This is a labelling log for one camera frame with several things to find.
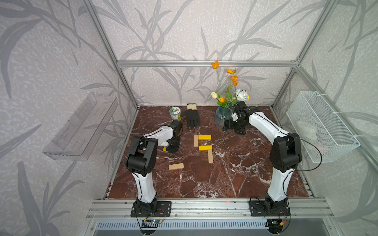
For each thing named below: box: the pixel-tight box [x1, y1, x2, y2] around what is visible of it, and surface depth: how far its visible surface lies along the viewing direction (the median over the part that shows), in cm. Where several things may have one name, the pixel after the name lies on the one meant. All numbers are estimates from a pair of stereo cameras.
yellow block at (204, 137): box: [198, 134, 212, 141], surface depth 104 cm
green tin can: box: [169, 106, 182, 121], surface depth 110 cm
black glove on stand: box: [181, 103, 200, 128], surface depth 116 cm
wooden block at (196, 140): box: [193, 134, 199, 148], surface depth 101 cm
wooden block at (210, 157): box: [207, 149, 214, 164], surface depth 93 cm
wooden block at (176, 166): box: [168, 162, 185, 171], surface depth 90 cm
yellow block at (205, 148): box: [198, 145, 213, 151], surface depth 98 cm
